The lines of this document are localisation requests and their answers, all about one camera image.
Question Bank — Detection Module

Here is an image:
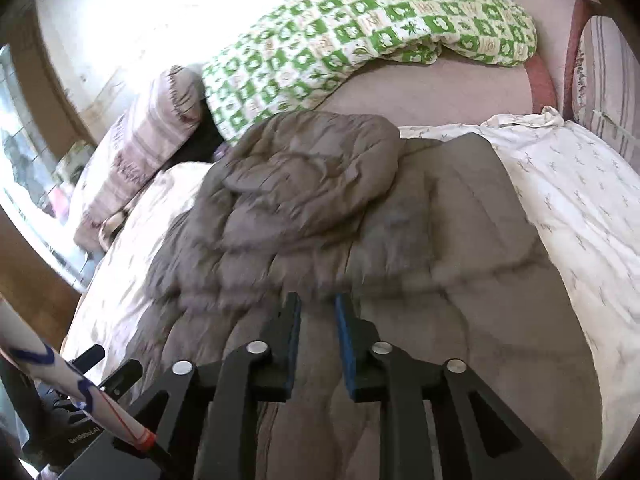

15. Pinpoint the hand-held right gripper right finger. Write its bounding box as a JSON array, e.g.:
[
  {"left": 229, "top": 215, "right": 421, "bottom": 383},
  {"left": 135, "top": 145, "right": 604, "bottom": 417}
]
[{"left": 334, "top": 292, "right": 576, "bottom": 480}]

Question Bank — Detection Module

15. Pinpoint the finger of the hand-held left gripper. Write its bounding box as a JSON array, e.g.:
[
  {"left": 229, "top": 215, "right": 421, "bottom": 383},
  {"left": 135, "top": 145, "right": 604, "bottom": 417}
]
[
  {"left": 71, "top": 344, "right": 107, "bottom": 373},
  {"left": 99, "top": 359, "right": 144, "bottom": 402}
]

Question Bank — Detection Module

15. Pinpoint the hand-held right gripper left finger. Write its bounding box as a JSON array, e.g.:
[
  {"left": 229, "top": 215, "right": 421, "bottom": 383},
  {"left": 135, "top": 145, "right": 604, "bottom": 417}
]
[{"left": 112, "top": 292, "right": 303, "bottom": 480}]

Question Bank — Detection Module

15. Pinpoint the grey quilted puffer jacket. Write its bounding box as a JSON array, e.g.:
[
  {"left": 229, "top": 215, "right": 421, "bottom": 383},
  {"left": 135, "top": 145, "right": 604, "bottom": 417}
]
[{"left": 142, "top": 110, "right": 601, "bottom": 480}]

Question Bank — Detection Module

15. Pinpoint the striped floral pillow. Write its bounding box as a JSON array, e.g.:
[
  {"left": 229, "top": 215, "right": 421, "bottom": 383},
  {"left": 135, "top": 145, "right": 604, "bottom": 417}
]
[{"left": 75, "top": 65, "right": 206, "bottom": 251}]

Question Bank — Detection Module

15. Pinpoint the white leaf-print duvet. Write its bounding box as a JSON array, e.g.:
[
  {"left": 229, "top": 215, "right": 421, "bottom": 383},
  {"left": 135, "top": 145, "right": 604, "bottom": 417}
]
[{"left": 60, "top": 107, "right": 640, "bottom": 461}]

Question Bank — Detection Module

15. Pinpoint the pink bed sheet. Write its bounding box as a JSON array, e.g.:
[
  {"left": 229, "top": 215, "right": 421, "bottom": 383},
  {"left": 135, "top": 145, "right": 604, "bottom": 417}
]
[{"left": 320, "top": 0, "right": 586, "bottom": 126}]

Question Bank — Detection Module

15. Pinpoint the green checked quilt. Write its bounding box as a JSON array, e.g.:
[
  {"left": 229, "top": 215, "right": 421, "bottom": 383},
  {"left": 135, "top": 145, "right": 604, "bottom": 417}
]
[{"left": 202, "top": 0, "right": 538, "bottom": 143}]

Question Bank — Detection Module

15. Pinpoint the striped floral zippered cushion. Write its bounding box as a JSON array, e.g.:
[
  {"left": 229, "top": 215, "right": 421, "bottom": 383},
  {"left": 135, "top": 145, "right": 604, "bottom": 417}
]
[{"left": 570, "top": 15, "right": 640, "bottom": 166}]

